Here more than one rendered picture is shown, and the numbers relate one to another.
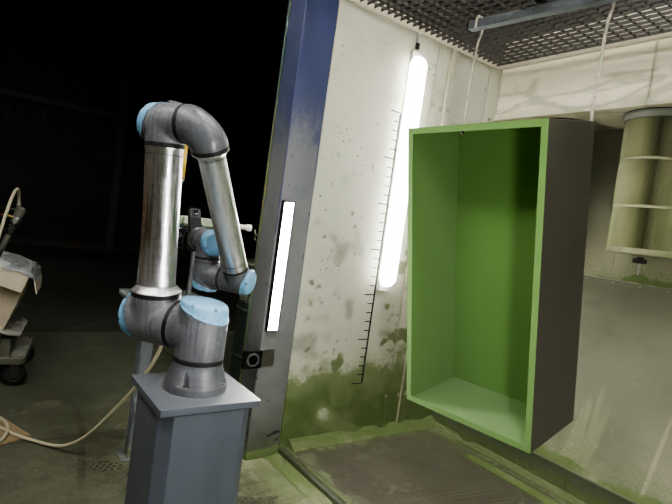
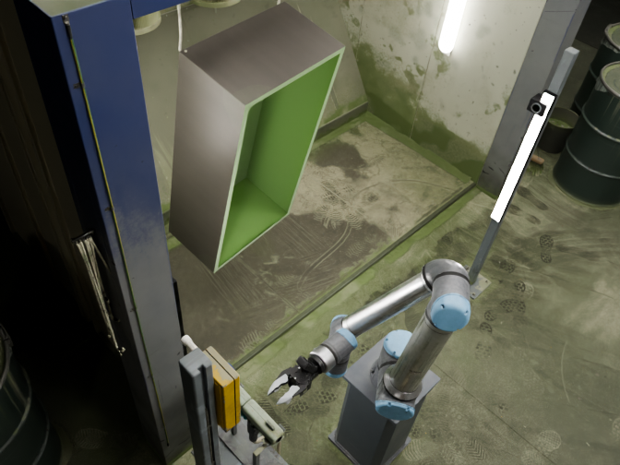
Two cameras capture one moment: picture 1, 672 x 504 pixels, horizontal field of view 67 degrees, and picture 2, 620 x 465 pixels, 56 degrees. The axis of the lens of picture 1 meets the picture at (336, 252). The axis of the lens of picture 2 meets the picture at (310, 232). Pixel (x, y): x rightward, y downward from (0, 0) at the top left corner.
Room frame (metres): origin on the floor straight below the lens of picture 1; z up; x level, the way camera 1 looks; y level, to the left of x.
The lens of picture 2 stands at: (2.25, 1.56, 2.88)
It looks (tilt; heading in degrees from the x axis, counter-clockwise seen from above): 47 degrees down; 257
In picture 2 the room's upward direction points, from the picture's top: 6 degrees clockwise
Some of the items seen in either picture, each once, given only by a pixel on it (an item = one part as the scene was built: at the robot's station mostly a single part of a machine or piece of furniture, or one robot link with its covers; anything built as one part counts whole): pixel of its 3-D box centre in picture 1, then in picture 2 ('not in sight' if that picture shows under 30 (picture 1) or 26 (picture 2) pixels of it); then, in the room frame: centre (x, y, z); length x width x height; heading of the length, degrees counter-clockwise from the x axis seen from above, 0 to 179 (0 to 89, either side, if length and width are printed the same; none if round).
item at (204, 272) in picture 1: (208, 273); (336, 359); (1.84, 0.45, 0.96); 0.12 x 0.09 x 0.12; 71
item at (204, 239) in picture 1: (209, 242); (338, 346); (1.85, 0.46, 1.07); 0.12 x 0.09 x 0.10; 36
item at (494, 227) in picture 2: not in sight; (511, 187); (0.68, -0.57, 0.82); 0.05 x 0.05 x 1.64; 36
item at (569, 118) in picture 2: not in sight; (555, 131); (-0.48, -1.90, 0.14); 0.31 x 0.29 x 0.28; 36
